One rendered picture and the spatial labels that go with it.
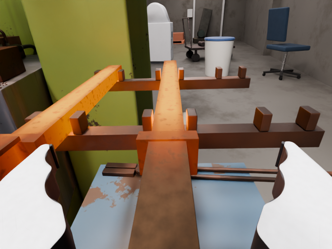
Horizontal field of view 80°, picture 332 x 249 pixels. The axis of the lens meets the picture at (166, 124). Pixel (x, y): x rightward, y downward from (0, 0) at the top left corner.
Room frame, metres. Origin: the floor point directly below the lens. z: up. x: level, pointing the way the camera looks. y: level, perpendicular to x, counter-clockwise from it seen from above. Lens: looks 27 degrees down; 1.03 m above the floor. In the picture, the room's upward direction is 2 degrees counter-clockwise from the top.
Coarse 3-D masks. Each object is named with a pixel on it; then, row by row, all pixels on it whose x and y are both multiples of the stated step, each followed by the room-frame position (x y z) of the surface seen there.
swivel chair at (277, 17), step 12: (276, 12) 3.99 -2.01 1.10; (288, 12) 3.76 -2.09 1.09; (276, 24) 3.97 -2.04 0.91; (276, 36) 3.95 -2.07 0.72; (276, 48) 3.79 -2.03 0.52; (288, 48) 3.59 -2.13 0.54; (300, 48) 3.63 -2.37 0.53; (264, 72) 3.91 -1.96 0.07; (276, 72) 3.87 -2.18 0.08; (288, 72) 3.77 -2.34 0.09
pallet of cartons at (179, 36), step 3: (174, 33) 10.61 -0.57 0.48; (177, 33) 10.58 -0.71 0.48; (180, 33) 10.55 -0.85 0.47; (183, 33) 10.79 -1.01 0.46; (174, 36) 10.60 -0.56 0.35; (177, 36) 10.58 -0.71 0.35; (180, 36) 10.55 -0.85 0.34; (183, 36) 10.80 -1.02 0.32; (174, 39) 10.60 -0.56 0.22; (177, 39) 10.58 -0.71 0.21; (180, 39) 10.55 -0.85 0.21; (183, 39) 10.82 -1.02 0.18; (174, 42) 10.99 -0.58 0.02; (177, 42) 10.96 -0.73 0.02; (180, 42) 10.93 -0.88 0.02; (183, 42) 10.52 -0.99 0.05
